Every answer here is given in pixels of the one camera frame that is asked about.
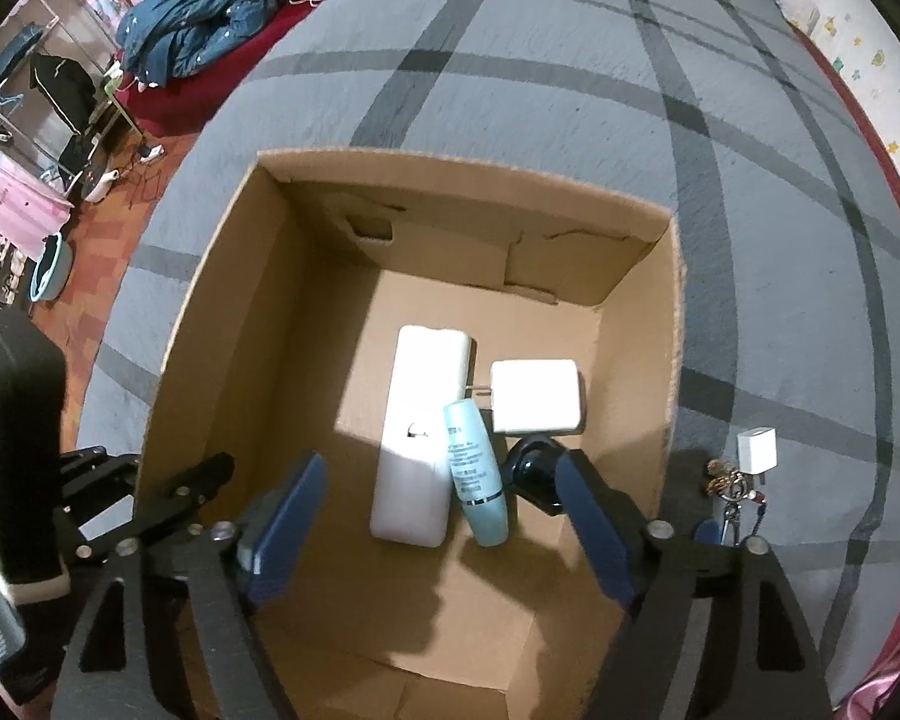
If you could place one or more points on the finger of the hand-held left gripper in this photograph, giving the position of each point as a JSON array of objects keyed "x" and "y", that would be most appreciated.
[
  {"x": 187, "y": 487},
  {"x": 90, "y": 469}
]

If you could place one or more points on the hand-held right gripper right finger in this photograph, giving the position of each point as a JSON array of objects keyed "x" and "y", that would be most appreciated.
[{"x": 592, "y": 525}]

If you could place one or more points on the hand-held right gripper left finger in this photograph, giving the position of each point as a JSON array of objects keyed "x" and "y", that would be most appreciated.
[{"x": 292, "y": 525}]

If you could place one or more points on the black computer mouse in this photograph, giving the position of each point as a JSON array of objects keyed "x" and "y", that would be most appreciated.
[{"x": 532, "y": 469}]

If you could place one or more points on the teal cosmetic bottle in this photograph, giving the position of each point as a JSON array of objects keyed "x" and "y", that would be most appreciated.
[{"x": 474, "y": 465}]

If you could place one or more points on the small white charger with keyring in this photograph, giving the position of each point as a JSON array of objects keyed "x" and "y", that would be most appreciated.
[{"x": 731, "y": 491}]

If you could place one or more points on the large white power adapter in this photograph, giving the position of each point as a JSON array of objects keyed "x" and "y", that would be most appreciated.
[{"x": 532, "y": 394}]

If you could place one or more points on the small white charger plug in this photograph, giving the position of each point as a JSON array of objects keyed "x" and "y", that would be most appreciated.
[{"x": 757, "y": 454}]

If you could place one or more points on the cardboard box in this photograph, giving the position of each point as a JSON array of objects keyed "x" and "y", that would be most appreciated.
[{"x": 330, "y": 240}]

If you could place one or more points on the light blue plastic basin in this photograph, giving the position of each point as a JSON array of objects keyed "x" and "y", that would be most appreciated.
[{"x": 60, "y": 270}]

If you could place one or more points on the white power bank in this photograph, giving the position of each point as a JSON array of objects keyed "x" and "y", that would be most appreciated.
[{"x": 420, "y": 390}]

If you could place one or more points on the pink floral curtain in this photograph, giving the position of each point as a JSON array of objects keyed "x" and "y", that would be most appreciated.
[{"x": 15, "y": 202}]

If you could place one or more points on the white kettle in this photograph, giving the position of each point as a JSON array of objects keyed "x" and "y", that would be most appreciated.
[{"x": 99, "y": 186}]

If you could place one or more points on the white power strip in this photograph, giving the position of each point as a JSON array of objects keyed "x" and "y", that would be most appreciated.
[{"x": 151, "y": 152}]

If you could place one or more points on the pink plastic bag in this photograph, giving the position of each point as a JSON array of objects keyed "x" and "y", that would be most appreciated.
[{"x": 881, "y": 701}]

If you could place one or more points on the black garment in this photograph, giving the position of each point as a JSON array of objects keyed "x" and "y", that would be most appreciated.
[{"x": 64, "y": 90}]

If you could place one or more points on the grey plaid blanket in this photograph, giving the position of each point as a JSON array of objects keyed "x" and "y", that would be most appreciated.
[{"x": 570, "y": 90}]

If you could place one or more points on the navy star-print jacket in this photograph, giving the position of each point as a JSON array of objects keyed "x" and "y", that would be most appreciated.
[{"x": 195, "y": 15}]

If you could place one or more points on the white cartoon-print sheet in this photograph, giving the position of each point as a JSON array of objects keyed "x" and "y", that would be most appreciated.
[{"x": 870, "y": 67}]

